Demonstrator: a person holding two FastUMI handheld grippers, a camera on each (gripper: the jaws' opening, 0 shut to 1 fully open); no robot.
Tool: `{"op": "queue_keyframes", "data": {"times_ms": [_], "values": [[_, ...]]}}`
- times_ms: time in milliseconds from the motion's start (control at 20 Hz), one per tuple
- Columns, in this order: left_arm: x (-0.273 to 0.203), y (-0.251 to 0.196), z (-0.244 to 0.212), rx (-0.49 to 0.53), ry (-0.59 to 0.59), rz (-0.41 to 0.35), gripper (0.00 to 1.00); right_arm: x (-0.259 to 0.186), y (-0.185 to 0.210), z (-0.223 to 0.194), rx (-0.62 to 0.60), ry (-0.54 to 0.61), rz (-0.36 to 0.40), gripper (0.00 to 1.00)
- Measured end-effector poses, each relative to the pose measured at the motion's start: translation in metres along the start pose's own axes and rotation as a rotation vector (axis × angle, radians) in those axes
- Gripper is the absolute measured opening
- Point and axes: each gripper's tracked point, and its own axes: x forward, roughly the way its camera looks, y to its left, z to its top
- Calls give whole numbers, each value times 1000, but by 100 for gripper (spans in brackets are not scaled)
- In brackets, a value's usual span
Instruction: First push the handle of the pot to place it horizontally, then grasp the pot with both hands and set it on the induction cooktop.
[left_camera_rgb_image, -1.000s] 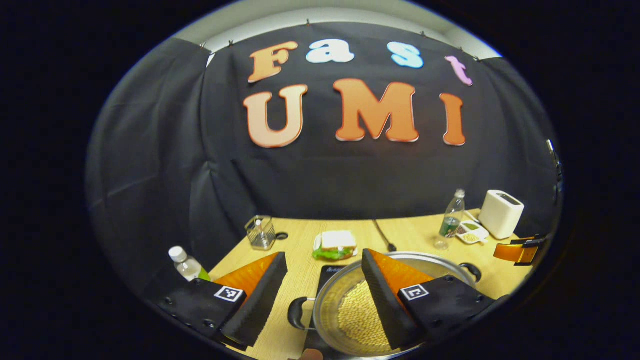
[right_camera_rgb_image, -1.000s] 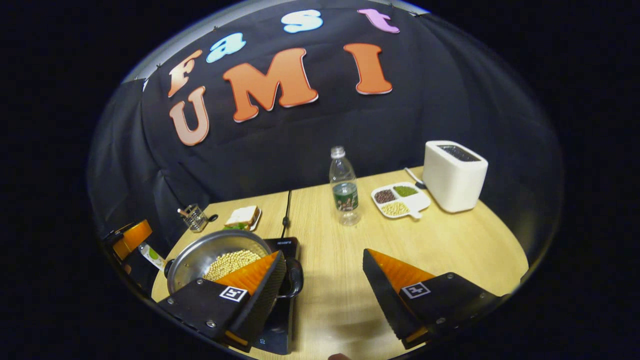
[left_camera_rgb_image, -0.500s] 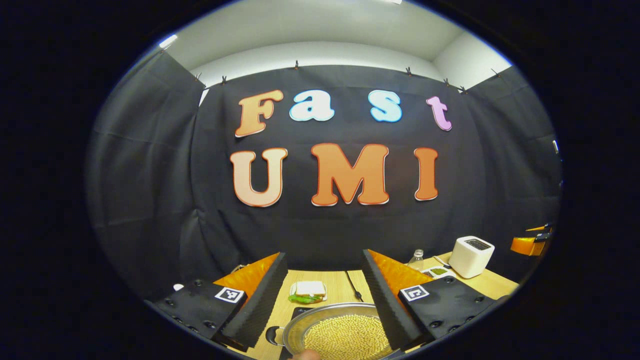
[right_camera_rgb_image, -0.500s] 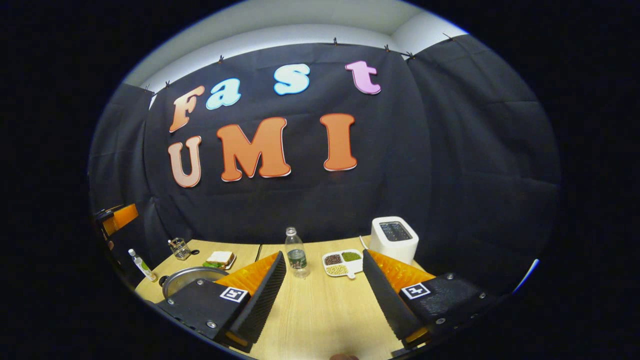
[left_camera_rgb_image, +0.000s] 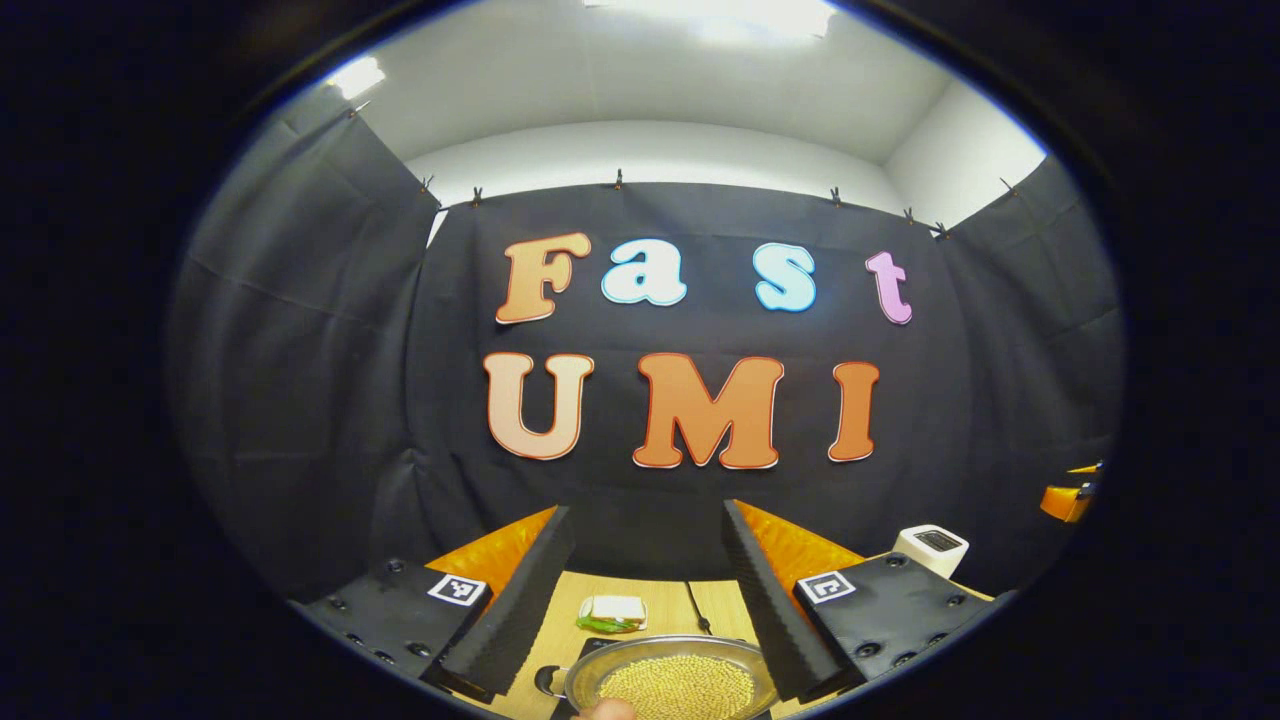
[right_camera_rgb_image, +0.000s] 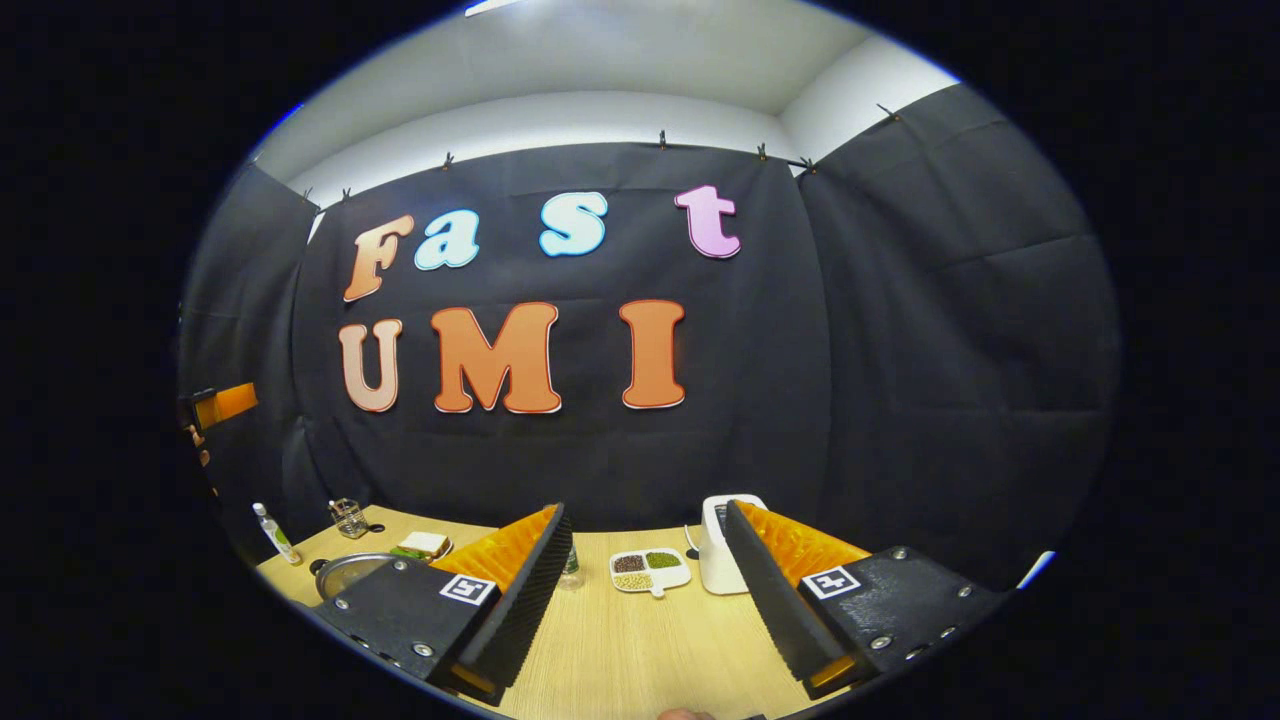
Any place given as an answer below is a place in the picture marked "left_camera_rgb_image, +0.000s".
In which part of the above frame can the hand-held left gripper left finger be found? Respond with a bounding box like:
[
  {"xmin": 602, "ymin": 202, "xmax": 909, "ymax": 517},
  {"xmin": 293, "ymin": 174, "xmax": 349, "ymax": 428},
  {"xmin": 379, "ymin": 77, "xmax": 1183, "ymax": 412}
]
[{"xmin": 290, "ymin": 503, "xmax": 578, "ymax": 706}]

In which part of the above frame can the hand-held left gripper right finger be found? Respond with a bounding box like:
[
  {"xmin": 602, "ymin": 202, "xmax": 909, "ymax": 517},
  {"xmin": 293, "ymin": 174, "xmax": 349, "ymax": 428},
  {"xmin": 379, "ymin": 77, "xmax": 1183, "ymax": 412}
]
[{"xmin": 722, "ymin": 498, "xmax": 1001, "ymax": 704}]

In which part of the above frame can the black induction cooktop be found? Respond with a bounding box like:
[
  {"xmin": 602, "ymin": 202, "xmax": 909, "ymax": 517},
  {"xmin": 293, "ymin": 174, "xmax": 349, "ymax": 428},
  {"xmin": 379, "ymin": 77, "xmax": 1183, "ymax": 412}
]
[{"xmin": 545, "ymin": 634, "xmax": 776, "ymax": 720}]

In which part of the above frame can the steel pot with black handles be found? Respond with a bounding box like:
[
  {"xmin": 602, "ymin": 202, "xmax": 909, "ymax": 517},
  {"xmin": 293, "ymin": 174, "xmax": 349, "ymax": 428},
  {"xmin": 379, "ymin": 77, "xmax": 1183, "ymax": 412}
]
[{"xmin": 535, "ymin": 634, "xmax": 779, "ymax": 720}]

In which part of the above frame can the pile of yellow soybeans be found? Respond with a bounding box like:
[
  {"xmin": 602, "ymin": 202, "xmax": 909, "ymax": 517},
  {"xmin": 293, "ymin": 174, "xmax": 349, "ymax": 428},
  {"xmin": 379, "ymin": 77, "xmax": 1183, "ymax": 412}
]
[{"xmin": 598, "ymin": 655, "xmax": 756, "ymax": 720}]

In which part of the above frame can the sandwich on white plate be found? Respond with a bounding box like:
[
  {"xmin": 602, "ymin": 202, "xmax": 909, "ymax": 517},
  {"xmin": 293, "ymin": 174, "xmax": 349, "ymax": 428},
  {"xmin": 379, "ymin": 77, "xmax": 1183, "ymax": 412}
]
[{"xmin": 576, "ymin": 595, "xmax": 648, "ymax": 634}]

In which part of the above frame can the black backdrop cloth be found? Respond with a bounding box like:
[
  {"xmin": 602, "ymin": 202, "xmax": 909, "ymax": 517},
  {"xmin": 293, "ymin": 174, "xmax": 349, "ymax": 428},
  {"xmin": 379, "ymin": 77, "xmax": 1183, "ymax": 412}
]
[{"xmin": 165, "ymin": 100, "xmax": 1126, "ymax": 601}]

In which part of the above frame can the row of backdrop clips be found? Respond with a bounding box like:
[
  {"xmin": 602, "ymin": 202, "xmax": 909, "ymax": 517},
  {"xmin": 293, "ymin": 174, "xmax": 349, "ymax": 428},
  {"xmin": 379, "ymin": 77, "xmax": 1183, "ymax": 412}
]
[{"xmin": 348, "ymin": 98, "xmax": 1019, "ymax": 241}]

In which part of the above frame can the ceiling light panel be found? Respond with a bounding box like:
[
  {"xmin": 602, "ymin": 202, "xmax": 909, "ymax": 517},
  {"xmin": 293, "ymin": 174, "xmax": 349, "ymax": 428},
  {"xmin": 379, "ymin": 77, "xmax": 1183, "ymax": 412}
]
[{"xmin": 325, "ymin": 57, "xmax": 386, "ymax": 99}]

